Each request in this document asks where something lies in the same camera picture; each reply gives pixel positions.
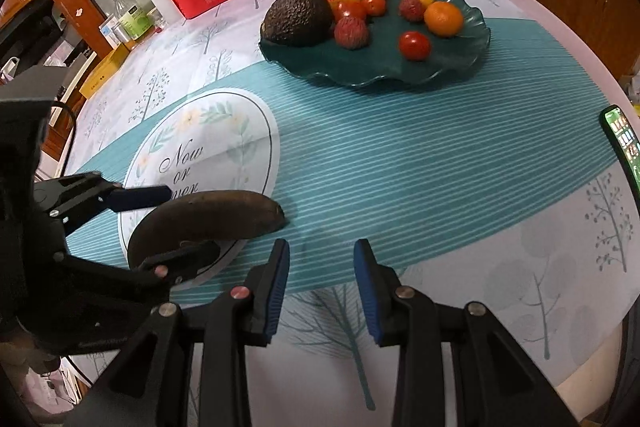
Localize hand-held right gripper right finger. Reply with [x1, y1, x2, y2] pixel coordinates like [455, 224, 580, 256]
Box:
[352, 238, 581, 427]

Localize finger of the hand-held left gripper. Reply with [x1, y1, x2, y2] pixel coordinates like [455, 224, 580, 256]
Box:
[32, 172, 174, 236]
[51, 240, 222, 304]

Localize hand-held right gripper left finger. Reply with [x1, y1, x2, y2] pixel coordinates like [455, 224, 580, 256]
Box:
[87, 238, 291, 427]

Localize overripe brown banana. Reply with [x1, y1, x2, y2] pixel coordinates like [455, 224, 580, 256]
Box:
[127, 189, 286, 270]

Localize dark green wavy plate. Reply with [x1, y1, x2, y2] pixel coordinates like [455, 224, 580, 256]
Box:
[257, 0, 491, 88]

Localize large red tomato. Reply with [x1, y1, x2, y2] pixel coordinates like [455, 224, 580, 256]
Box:
[331, 0, 368, 24]

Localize large orange mandarin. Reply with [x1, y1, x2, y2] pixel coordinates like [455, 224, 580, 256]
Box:
[424, 1, 465, 38]

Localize flat yellow box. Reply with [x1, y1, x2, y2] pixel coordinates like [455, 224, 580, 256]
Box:
[79, 44, 132, 100]

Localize tree print tablecloth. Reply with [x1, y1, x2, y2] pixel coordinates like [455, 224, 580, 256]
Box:
[65, 0, 633, 427]

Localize green label bottle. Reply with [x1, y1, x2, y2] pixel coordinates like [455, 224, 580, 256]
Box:
[117, 4, 152, 40]

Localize clear bottle black cap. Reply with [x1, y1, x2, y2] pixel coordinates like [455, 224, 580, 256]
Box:
[110, 0, 133, 28]

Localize dark avocado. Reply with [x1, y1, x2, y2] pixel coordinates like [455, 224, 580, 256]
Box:
[261, 0, 335, 48]

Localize smartphone with lit screen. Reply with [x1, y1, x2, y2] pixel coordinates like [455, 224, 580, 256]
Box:
[600, 104, 640, 198]

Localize black cable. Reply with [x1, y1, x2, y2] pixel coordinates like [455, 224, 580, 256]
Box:
[47, 101, 79, 178]

